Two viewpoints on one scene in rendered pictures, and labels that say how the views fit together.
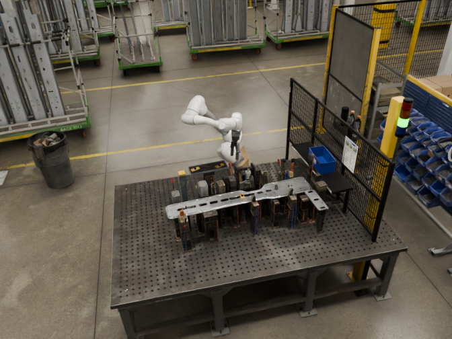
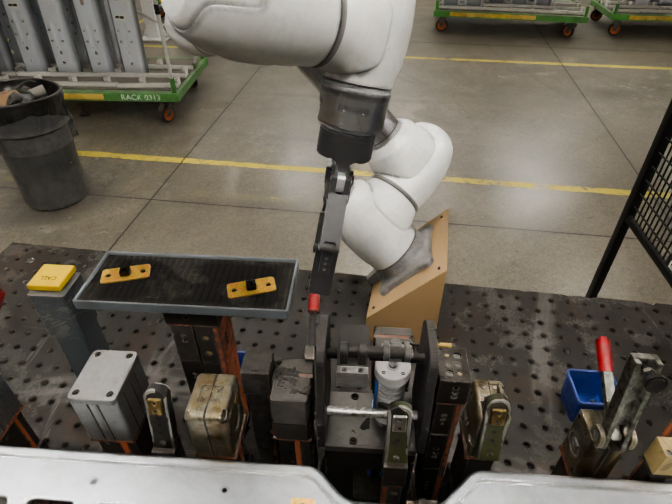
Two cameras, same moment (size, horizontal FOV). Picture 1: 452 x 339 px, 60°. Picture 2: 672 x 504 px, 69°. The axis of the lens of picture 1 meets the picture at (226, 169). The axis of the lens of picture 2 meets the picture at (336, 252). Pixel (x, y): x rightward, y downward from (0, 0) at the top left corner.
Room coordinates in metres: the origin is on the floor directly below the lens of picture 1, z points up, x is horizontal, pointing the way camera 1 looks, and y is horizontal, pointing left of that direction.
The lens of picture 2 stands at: (2.57, -0.29, 1.74)
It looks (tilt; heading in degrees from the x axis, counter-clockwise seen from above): 38 degrees down; 19
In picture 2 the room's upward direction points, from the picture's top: straight up
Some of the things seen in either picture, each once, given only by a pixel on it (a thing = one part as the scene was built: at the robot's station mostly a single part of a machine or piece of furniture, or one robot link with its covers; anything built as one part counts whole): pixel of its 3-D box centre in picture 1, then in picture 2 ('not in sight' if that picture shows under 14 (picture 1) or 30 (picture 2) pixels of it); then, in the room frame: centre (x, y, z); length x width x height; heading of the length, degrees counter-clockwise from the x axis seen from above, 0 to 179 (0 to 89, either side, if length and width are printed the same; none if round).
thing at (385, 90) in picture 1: (368, 110); not in sight; (5.17, -2.13, 0.65); 1.00 x 0.50 x 1.30; 11
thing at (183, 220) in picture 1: (185, 233); not in sight; (2.51, 0.38, 0.88); 0.15 x 0.11 x 0.36; 15
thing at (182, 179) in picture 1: (183, 192); (92, 360); (3.03, 0.42, 0.92); 0.08 x 0.08 x 0.44; 15
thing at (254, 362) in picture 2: (226, 193); (267, 427); (3.02, 0.01, 0.90); 0.05 x 0.05 x 0.40; 15
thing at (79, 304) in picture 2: (208, 167); (191, 282); (3.10, 0.17, 1.16); 0.37 x 0.14 x 0.02; 105
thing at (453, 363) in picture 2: (256, 185); (436, 435); (3.11, -0.30, 0.91); 0.07 x 0.05 x 0.42; 15
